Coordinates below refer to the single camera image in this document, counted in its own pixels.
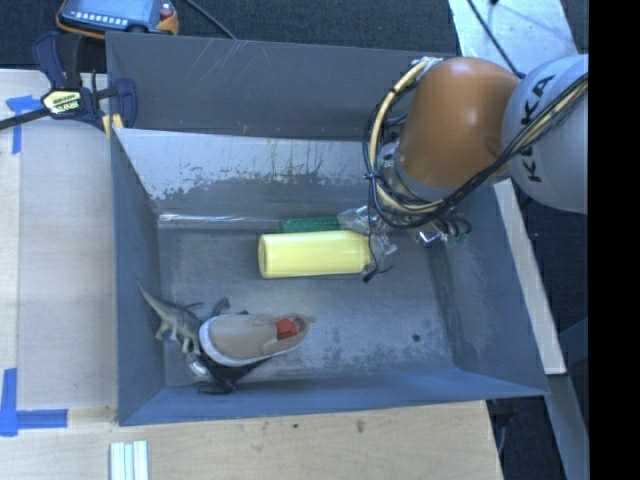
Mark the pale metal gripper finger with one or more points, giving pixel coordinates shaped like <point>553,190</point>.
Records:
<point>356,220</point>
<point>384,249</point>

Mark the clear and green stick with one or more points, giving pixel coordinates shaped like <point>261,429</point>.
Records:
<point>307,224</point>

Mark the yellow plastic bottle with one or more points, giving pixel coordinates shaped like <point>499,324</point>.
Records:
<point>312,254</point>

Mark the grey metal bin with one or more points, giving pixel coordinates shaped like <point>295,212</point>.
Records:
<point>320,318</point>

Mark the beige slip-on shoe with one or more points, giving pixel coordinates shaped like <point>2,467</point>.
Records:
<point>245,339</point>

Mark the black sunglasses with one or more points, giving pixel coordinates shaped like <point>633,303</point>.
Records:
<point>225,380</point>

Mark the grey toy dinosaur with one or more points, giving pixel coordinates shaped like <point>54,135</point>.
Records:
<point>175,320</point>

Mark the pale wood board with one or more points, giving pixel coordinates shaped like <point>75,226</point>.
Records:
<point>65,268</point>

